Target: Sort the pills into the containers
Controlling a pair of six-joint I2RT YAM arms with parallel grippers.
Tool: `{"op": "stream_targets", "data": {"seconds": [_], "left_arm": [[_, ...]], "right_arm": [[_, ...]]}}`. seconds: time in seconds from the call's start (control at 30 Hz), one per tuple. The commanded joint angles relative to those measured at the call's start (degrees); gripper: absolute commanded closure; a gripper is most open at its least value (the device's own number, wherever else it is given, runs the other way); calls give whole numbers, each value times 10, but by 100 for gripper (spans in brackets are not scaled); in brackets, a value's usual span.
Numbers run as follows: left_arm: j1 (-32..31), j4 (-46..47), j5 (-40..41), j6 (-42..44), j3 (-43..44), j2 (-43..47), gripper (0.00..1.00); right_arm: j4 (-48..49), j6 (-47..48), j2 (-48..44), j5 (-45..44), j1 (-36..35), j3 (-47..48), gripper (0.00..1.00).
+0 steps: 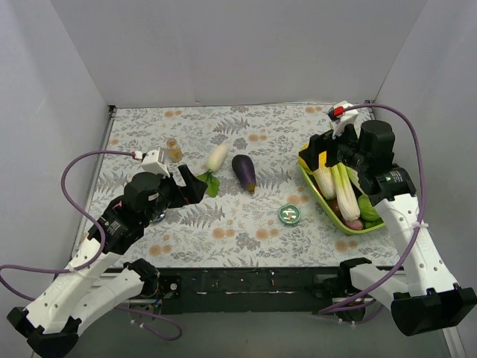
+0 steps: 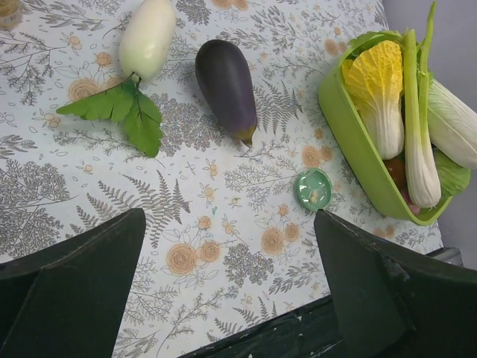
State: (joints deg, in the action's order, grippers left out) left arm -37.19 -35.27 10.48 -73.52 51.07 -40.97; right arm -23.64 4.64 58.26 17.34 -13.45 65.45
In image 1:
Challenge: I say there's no amber pill bottle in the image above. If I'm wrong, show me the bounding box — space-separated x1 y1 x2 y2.
166 138 183 163

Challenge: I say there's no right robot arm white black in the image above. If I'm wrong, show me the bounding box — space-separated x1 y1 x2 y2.
299 120 476 336

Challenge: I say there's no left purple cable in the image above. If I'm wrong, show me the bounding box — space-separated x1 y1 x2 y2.
0 149 183 341

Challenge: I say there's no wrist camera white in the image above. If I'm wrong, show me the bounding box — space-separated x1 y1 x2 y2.
327 101 358 139
141 148 170 178

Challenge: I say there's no black front rail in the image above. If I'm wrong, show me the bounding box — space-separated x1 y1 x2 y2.
122 266 373 315

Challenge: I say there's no green round pill box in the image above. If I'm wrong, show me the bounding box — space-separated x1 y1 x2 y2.
278 203 301 225

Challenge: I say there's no napa cabbage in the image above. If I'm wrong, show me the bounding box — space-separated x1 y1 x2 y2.
331 163 360 222
299 152 336 200

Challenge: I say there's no purple cable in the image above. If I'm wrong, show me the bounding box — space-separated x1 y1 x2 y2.
0 149 183 341
318 103 429 322

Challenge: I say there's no purple eggplant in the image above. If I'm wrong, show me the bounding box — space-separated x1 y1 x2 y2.
232 154 256 194

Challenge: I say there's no white radish with leaves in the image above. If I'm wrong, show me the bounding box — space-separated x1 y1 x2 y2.
197 144 229 198

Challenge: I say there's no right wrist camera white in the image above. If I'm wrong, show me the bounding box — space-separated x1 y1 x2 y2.
327 101 358 139

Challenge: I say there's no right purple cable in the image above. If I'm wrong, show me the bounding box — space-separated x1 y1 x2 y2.
318 103 429 322

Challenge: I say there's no floral table mat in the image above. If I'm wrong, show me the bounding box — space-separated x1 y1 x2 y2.
86 103 398 268

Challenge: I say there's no green vegetable basket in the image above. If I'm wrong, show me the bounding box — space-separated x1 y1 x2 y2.
299 162 385 235

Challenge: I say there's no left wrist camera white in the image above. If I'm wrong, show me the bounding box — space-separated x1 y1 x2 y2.
141 148 170 178

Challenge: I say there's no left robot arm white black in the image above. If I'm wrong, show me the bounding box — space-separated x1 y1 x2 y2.
7 165 207 357

